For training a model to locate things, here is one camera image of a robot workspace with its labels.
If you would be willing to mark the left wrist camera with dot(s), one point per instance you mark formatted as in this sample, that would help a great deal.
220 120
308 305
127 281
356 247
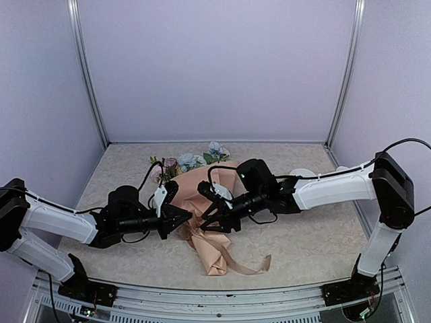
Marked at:
163 194

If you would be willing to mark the left aluminium frame post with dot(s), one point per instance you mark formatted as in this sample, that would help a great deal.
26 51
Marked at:
73 8

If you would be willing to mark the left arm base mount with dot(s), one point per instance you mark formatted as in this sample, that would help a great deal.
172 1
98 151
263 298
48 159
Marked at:
79 287

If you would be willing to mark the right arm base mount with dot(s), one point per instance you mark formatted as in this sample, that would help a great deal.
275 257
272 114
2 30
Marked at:
356 287

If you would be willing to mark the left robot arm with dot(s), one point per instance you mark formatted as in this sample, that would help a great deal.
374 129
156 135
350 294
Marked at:
23 211

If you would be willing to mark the aluminium frame post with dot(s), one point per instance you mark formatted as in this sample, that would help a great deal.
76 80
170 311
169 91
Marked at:
360 6
73 8

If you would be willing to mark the front aluminium rail base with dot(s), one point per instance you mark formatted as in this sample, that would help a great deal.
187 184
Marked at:
165 294

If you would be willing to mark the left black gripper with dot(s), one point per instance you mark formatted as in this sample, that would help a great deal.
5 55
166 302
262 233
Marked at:
169 223

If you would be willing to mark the pink rose stem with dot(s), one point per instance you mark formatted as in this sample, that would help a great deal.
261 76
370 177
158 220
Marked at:
169 170

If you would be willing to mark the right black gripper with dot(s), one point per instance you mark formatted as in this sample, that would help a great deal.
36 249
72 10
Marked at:
225 219

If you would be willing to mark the right aluminium frame post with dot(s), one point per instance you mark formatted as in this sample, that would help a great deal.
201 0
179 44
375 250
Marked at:
360 6

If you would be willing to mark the white ceramic bowl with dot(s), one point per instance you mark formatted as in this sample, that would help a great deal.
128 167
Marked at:
302 172

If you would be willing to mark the tan ribbon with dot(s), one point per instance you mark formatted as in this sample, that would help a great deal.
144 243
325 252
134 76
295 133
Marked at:
212 250

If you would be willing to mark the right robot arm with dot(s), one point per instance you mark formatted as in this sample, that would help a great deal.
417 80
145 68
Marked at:
380 179

